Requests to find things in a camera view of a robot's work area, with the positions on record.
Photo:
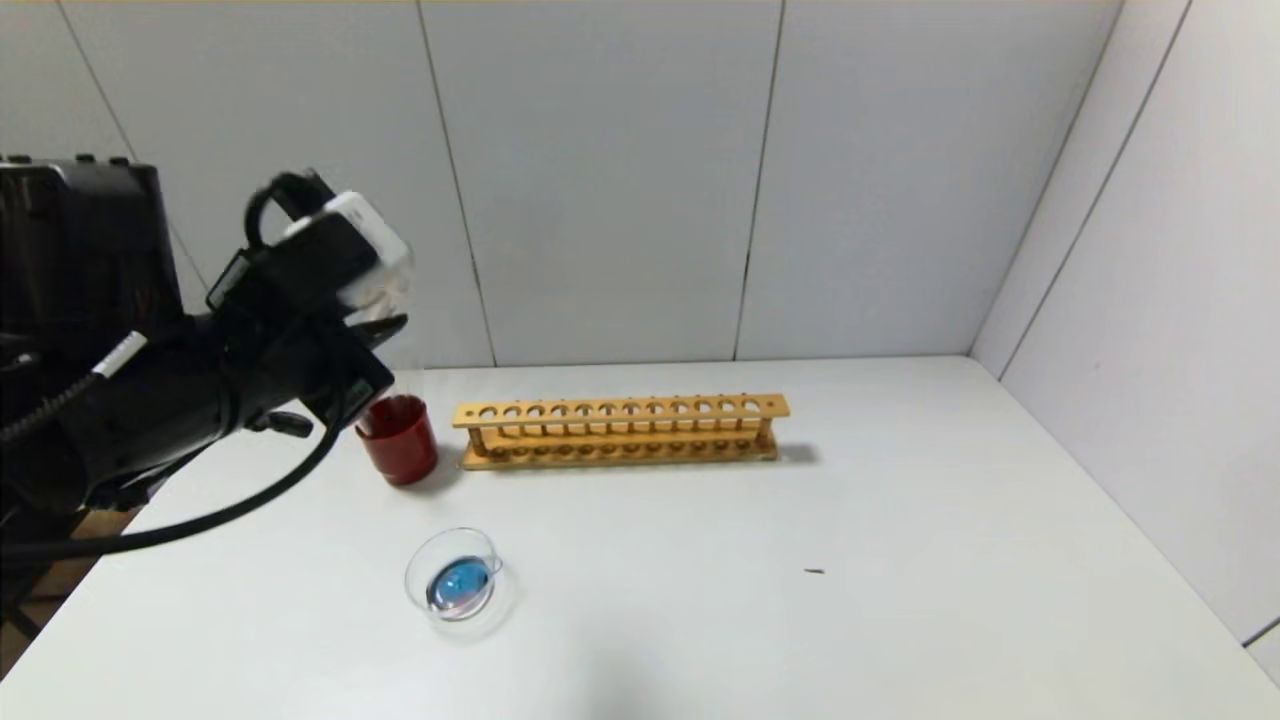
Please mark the clear glass petri dish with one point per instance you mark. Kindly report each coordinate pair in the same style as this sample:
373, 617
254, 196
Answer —
462, 590

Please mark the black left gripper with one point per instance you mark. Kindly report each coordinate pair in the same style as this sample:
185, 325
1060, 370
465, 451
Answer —
362, 377

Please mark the black and orange left arm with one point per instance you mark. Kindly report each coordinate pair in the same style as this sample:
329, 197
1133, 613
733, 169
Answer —
100, 420

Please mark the red cup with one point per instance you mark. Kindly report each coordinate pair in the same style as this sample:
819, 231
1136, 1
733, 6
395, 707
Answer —
400, 450

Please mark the wooden test tube rack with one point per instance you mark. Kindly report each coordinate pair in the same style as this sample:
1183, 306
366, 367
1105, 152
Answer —
620, 409

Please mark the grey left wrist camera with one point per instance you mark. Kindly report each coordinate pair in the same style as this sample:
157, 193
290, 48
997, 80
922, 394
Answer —
350, 245

